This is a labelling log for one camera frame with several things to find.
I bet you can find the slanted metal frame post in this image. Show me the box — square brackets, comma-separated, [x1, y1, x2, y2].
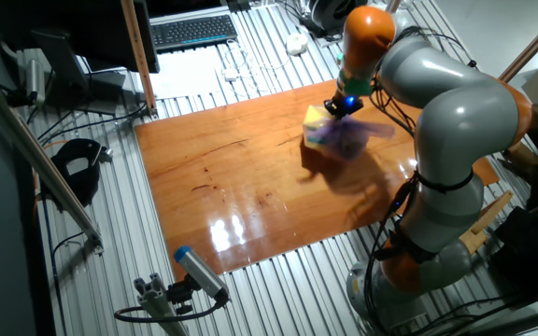
[497, 3, 538, 84]

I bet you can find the black computer keyboard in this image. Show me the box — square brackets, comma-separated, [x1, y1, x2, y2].
[149, 13, 239, 53]

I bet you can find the grey camera with blue end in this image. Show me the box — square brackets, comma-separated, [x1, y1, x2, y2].
[173, 245, 231, 303]

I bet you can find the black computer monitor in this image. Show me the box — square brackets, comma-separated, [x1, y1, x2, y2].
[0, 0, 161, 75]

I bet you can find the brown wooden board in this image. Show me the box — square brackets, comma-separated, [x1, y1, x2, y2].
[133, 78, 502, 281]

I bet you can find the white charger cable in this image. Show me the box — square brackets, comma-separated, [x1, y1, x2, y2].
[221, 39, 293, 94]

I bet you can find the white lumpy plastic object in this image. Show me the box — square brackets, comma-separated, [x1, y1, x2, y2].
[285, 32, 309, 57]

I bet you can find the black camera cable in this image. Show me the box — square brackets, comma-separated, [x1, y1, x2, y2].
[113, 298, 227, 324]

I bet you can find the black headset shaped clamp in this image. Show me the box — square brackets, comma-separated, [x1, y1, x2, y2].
[39, 138, 114, 209]

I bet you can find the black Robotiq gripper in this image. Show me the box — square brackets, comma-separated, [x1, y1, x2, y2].
[323, 95, 364, 119]

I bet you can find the black monitor stand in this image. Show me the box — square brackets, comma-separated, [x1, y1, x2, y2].
[31, 30, 128, 116]

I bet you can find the long aluminium rail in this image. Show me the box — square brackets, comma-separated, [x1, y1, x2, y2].
[0, 64, 106, 253]

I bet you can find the wooden stick upright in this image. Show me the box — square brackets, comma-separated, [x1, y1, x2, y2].
[120, 0, 159, 118]

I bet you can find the grey metal cylinder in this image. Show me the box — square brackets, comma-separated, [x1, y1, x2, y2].
[24, 58, 46, 105]

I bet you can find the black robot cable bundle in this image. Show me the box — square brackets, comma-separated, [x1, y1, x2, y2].
[361, 25, 480, 336]

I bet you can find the black floor cable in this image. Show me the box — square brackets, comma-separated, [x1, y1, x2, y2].
[37, 101, 149, 144]

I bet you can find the black camera bracket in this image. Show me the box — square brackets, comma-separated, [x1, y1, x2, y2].
[165, 274, 200, 315]

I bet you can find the purple plastic bag of things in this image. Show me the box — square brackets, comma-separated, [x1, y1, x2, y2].
[302, 103, 396, 162]

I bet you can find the light wooden block piece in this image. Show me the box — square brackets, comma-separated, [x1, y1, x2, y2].
[459, 189, 516, 256]

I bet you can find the black round drum device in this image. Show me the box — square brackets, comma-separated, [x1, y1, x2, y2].
[308, 0, 368, 35]

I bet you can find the white paper sheet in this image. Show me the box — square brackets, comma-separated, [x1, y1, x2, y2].
[149, 46, 233, 102]

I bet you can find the aluminium camera mount profile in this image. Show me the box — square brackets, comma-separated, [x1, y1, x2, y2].
[133, 273, 191, 336]

